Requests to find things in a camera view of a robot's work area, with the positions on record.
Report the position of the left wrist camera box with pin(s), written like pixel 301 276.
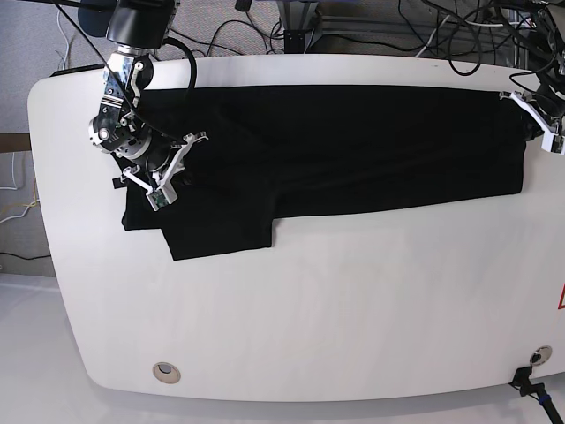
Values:
pixel 553 143

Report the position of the aluminium frame post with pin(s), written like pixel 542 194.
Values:
pixel 300 20

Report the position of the black clamp with cable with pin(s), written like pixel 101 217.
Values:
pixel 522 383

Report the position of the black flat bar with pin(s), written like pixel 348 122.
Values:
pixel 87 68

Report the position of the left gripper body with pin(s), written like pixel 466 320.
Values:
pixel 541 110

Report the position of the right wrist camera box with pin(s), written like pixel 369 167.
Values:
pixel 161 196

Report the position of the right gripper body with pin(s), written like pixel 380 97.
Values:
pixel 152 161

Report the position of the dark round stand base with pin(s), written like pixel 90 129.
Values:
pixel 94 23

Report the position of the metal table grommet left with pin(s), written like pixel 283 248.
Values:
pixel 166 373

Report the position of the metal table grommet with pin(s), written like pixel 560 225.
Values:
pixel 166 373
pixel 541 355

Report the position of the metal table grommet right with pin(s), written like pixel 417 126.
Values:
pixel 541 355

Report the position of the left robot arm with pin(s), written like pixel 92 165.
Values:
pixel 538 28

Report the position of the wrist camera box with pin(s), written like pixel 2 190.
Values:
pixel 553 143
pixel 161 196

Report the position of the black T-shirt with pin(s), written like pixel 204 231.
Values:
pixel 275 152

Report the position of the red warning triangle sticker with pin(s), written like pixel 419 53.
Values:
pixel 561 304

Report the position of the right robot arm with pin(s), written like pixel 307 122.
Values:
pixel 137 28

